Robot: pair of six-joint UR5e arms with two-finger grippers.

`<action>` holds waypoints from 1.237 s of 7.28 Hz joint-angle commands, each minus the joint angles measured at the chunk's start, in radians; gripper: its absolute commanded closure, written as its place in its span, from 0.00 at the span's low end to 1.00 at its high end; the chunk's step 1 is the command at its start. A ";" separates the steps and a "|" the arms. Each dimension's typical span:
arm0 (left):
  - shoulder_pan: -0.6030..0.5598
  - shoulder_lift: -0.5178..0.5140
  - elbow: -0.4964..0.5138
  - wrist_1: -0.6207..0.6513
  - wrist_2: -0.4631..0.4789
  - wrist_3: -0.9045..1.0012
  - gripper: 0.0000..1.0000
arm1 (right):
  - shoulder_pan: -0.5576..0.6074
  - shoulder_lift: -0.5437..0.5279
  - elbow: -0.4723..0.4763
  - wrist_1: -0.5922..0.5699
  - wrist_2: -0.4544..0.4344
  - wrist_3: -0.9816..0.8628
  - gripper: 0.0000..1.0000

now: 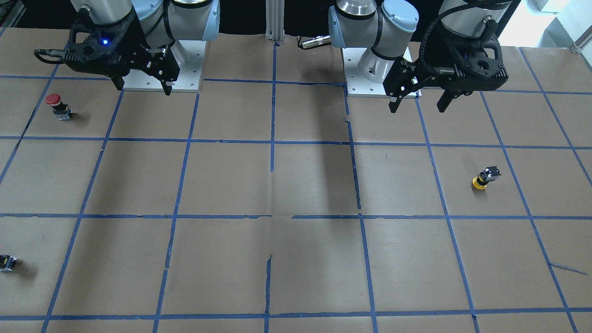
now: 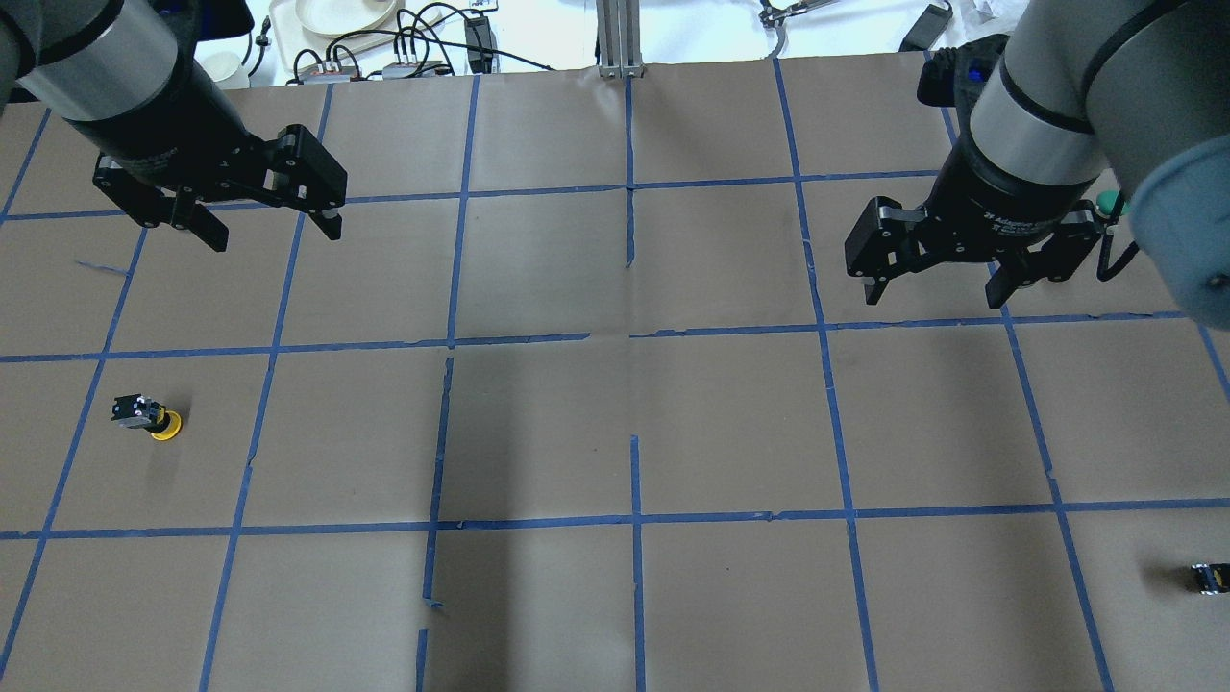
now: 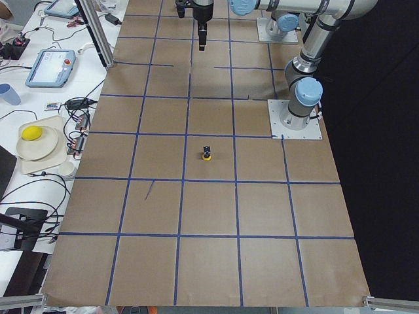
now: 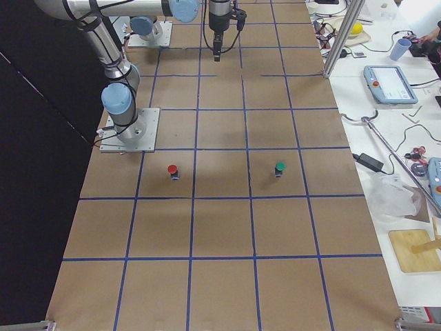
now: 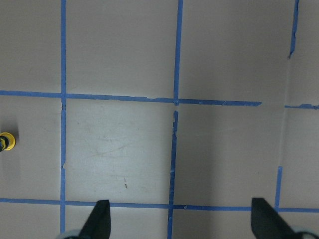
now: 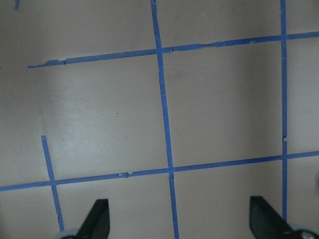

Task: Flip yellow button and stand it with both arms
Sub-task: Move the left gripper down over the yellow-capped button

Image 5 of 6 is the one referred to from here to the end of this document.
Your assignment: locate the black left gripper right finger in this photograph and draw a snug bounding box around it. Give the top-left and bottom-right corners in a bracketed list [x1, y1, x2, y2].
[251, 198, 319, 239]

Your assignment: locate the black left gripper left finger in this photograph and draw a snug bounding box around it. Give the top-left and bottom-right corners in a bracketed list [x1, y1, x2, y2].
[79, 200, 111, 239]

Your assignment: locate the yellow push button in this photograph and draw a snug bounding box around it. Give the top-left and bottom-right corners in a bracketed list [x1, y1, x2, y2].
[0, 132, 16, 152]

